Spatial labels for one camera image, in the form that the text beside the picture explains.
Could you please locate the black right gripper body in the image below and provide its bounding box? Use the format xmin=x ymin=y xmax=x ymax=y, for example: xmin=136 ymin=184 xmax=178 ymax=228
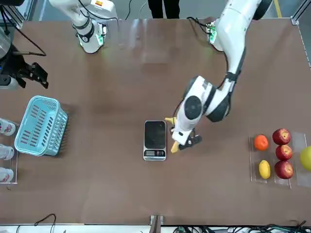
xmin=0 ymin=53 xmax=32 ymax=78

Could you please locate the thin black cable loop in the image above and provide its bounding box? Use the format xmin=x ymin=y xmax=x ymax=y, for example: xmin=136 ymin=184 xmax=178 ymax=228
xmin=33 ymin=213 xmax=57 ymax=228

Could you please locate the red apple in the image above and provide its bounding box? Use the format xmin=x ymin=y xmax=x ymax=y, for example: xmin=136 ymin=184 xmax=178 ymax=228
xmin=272 ymin=128 xmax=292 ymax=146
xmin=274 ymin=160 xmax=294 ymax=180
xmin=275 ymin=145 xmax=293 ymax=161

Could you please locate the yellow banana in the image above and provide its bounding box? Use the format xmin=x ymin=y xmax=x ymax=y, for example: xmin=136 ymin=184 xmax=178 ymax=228
xmin=164 ymin=117 xmax=180 ymax=154

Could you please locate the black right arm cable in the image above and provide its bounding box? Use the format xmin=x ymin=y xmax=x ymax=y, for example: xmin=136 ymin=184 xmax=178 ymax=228
xmin=0 ymin=4 xmax=47 ymax=57

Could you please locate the light blue plastic basket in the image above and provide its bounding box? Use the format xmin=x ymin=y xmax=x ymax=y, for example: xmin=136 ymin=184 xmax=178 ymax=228
xmin=14 ymin=95 xmax=69 ymax=157

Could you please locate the clear acrylic fruit shelf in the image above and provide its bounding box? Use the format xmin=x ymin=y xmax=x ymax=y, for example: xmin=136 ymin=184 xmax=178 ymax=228
xmin=249 ymin=132 xmax=311 ymax=190

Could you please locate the person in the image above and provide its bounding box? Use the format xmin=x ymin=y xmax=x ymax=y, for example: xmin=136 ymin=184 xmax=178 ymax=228
xmin=147 ymin=0 xmax=181 ymax=19

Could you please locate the orange mandarin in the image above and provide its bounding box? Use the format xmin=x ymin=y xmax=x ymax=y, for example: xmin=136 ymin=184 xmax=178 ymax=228
xmin=254 ymin=134 xmax=269 ymax=151

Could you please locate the silver black kitchen scale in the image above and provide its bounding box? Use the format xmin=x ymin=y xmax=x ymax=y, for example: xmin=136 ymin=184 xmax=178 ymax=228
xmin=143 ymin=120 xmax=167 ymax=162

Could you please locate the white pink-print bottle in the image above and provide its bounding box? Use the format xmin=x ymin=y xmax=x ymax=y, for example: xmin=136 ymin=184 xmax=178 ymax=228
xmin=0 ymin=167 xmax=14 ymax=183
xmin=0 ymin=143 xmax=15 ymax=161
xmin=0 ymin=118 xmax=16 ymax=136

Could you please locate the black arm base cable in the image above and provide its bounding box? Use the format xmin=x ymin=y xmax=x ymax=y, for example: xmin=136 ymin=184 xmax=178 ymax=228
xmin=186 ymin=16 xmax=211 ymax=42

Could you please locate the black cable bundle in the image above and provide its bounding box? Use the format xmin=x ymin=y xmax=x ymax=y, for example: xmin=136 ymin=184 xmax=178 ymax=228
xmin=174 ymin=219 xmax=311 ymax=233

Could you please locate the large green pomelo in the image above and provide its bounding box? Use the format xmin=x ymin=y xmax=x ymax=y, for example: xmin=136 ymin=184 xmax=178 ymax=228
xmin=299 ymin=146 xmax=311 ymax=172

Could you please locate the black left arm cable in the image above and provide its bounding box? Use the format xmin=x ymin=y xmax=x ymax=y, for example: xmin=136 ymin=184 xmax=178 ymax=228
xmin=211 ymin=45 xmax=246 ymax=91

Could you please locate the grey metal table bracket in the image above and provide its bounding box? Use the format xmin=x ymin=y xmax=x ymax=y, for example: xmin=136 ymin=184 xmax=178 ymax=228
xmin=150 ymin=214 xmax=164 ymax=233

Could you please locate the aluminium frame profile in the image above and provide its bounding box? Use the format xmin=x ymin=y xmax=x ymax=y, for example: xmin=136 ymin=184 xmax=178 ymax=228
xmin=9 ymin=0 xmax=33 ymax=28
xmin=291 ymin=0 xmax=311 ymax=26

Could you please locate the yellow lemon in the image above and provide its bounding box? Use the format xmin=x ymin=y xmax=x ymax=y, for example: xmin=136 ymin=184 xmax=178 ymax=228
xmin=258 ymin=159 xmax=271 ymax=180

